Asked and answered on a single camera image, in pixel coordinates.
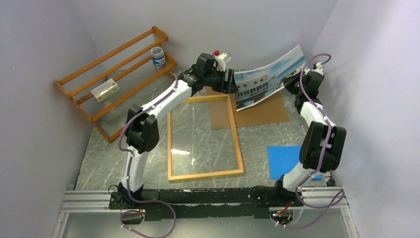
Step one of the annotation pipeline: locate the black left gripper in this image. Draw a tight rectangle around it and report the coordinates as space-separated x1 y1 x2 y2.
204 67 239 95

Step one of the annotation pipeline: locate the printed building photo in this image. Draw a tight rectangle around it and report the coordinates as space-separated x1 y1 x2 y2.
234 45 307 112

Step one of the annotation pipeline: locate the clear acrylic sheet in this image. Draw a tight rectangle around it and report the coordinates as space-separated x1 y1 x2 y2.
170 99 239 176

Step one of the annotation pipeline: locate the yellow wooden picture frame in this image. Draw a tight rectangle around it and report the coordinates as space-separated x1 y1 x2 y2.
167 94 245 182

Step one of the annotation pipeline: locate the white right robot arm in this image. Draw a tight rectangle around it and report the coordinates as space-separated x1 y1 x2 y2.
272 69 347 206

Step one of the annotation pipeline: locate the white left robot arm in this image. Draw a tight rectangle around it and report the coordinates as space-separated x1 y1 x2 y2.
118 51 238 208

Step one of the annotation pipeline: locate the brown backing board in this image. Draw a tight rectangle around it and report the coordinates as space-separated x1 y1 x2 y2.
208 93 290 130

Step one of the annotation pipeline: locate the blue foam pad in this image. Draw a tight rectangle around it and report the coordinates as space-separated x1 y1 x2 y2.
266 146 301 180

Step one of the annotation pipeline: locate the blue white round jar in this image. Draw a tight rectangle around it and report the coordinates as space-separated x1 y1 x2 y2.
150 47 165 66

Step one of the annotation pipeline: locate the small white green box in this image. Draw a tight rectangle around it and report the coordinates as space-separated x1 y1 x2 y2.
91 78 120 102

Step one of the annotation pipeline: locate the orange wooden rack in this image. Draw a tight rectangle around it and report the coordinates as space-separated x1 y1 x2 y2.
55 26 177 143

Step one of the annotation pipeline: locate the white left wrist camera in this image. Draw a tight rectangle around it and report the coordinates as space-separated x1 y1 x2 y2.
213 50 232 71

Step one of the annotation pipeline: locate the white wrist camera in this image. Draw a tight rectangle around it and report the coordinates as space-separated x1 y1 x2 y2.
213 50 232 71
312 62 324 75

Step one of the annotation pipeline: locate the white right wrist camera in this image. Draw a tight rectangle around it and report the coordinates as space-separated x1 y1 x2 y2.
312 62 324 75

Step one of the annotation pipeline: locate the aluminium extrusion rail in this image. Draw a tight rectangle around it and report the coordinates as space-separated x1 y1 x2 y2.
60 186 348 213

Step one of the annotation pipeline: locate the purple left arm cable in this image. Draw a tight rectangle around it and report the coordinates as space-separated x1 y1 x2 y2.
118 72 178 238

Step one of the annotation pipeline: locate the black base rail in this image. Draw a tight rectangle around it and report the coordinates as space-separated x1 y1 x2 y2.
108 186 303 221

